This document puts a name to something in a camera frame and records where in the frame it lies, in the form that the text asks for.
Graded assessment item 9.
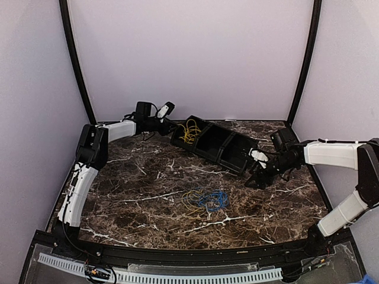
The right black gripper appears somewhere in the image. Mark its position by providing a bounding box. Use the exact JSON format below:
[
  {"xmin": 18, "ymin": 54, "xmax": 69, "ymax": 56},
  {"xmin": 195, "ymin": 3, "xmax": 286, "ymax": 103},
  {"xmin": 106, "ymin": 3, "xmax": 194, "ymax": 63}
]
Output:
[{"xmin": 245, "ymin": 153, "xmax": 297, "ymax": 189}]

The yellow cable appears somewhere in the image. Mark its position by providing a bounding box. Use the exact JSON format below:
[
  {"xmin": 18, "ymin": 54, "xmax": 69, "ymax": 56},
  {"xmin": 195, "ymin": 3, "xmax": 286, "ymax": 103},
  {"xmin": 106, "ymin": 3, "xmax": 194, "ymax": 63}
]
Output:
[
  {"xmin": 181, "ymin": 189, "xmax": 208, "ymax": 216},
  {"xmin": 176, "ymin": 118, "xmax": 202, "ymax": 146}
]

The blue cable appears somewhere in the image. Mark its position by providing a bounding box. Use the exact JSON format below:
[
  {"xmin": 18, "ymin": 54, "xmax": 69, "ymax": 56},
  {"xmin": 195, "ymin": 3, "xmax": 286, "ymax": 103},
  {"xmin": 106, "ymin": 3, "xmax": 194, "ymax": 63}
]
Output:
[{"xmin": 189, "ymin": 186, "xmax": 230, "ymax": 212}]

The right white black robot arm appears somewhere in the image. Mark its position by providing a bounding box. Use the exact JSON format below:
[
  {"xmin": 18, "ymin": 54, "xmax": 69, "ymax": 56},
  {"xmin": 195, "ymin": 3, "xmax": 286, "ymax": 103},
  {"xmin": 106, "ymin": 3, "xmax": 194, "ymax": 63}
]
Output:
[{"xmin": 245, "ymin": 128, "xmax": 378, "ymax": 257}]

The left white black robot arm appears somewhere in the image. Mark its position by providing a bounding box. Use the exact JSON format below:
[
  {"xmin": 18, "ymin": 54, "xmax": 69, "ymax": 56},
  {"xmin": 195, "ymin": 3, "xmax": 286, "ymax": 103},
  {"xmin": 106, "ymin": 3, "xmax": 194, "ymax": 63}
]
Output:
[{"xmin": 56, "ymin": 102, "xmax": 176, "ymax": 258}]

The black three-compartment bin tray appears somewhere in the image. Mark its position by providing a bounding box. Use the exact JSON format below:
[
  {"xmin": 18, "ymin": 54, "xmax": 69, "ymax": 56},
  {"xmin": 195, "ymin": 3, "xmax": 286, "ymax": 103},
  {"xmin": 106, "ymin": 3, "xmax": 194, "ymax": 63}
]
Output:
[{"xmin": 171, "ymin": 115, "xmax": 258, "ymax": 175}]

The blue object bottom corner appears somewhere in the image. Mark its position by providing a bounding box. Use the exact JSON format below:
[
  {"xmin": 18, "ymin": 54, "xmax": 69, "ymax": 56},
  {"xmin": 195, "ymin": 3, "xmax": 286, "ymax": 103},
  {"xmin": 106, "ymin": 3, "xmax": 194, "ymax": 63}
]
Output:
[{"xmin": 358, "ymin": 275, "xmax": 378, "ymax": 284}]

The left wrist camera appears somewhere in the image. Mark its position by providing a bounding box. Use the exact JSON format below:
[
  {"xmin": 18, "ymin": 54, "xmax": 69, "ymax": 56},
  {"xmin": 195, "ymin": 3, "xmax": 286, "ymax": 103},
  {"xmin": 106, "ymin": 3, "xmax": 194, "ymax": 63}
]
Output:
[{"xmin": 156, "ymin": 102, "xmax": 175, "ymax": 123}]

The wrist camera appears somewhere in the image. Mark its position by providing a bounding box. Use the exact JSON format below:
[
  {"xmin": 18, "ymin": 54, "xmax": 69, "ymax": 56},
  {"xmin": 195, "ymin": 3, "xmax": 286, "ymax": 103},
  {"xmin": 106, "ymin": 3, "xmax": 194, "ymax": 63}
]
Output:
[
  {"xmin": 156, "ymin": 102, "xmax": 175, "ymax": 123},
  {"xmin": 242, "ymin": 148, "xmax": 269, "ymax": 168}
]

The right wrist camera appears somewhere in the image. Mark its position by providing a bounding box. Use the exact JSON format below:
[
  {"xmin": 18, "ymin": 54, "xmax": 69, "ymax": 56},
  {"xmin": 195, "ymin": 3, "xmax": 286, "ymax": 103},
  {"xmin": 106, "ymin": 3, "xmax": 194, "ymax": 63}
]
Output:
[{"xmin": 242, "ymin": 148, "xmax": 269, "ymax": 168}]

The black front rail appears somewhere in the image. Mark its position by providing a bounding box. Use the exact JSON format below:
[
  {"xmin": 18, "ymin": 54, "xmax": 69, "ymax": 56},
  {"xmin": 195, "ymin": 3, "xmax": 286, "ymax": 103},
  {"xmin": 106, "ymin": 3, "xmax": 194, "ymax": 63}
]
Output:
[{"xmin": 53, "ymin": 235, "xmax": 308, "ymax": 267}]

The left black frame post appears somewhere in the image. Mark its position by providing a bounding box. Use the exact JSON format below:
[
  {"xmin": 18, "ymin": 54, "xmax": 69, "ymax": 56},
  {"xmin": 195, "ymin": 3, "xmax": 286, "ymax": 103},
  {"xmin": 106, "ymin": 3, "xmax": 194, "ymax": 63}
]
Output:
[{"xmin": 59, "ymin": 0, "xmax": 97, "ymax": 124}]

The black frame post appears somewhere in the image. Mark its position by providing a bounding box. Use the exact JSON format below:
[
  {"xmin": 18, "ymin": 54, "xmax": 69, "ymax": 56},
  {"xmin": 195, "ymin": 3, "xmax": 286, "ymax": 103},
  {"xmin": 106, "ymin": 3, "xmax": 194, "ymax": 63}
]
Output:
[
  {"xmin": 59, "ymin": 0, "xmax": 97, "ymax": 124},
  {"xmin": 287, "ymin": 0, "xmax": 322, "ymax": 127}
]

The white slotted cable duct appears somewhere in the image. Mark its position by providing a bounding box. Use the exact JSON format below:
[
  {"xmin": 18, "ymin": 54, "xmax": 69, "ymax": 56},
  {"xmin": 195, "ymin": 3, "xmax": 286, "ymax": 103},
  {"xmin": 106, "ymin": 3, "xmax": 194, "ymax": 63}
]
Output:
[{"xmin": 37, "ymin": 253, "xmax": 282, "ymax": 283}]

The right black frame post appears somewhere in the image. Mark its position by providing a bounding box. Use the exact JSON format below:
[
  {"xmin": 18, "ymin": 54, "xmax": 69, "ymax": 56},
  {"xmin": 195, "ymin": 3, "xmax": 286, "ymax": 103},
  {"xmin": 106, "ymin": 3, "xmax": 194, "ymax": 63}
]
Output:
[{"xmin": 287, "ymin": 0, "xmax": 322, "ymax": 127}]

